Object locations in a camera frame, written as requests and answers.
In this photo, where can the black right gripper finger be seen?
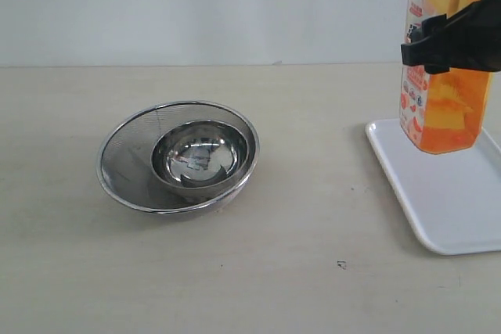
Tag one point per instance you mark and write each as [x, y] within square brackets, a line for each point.
[468, 40]

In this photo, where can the orange pump soap bottle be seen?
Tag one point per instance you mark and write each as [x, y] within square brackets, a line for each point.
[440, 113]

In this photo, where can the small steel inner bowl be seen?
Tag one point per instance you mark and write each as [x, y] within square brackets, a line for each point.
[200, 159]

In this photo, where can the steel mesh strainer basket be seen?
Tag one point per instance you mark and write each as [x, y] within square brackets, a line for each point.
[124, 160]

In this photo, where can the white rectangular plastic tray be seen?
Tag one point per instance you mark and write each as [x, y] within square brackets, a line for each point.
[451, 200]

